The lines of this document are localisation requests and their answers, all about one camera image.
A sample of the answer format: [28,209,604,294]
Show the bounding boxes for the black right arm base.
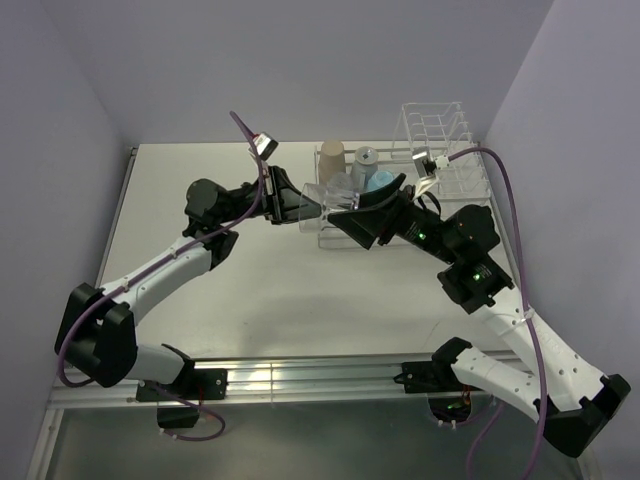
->
[393,337,495,431]

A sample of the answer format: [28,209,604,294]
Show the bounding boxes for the light blue mug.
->
[366,170,394,193]

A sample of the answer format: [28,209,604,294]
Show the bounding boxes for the grey footed ceramic mug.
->
[350,146,379,191]

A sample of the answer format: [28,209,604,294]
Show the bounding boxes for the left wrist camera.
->
[249,132,279,162]

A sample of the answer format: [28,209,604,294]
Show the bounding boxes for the clear glass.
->
[298,183,360,233]
[326,172,356,197]

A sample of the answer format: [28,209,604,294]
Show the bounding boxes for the beige plastic tumbler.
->
[318,140,346,184]

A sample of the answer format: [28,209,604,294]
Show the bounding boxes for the aluminium mounting rail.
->
[47,354,431,409]

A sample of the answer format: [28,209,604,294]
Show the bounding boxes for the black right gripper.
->
[328,172,460,264]

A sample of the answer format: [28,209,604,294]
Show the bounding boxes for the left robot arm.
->
[54,166,321,399]

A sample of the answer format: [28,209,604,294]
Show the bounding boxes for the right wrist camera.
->
[411,146,450,200]

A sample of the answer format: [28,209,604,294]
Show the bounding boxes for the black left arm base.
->
[135,353,228,442]

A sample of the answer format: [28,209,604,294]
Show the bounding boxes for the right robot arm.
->
[327,180,631,458]

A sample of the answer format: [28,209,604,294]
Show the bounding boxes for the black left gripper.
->
[217,166,327,226]

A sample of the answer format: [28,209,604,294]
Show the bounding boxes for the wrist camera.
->
[411,146,450,200]
[249,132,279,162]

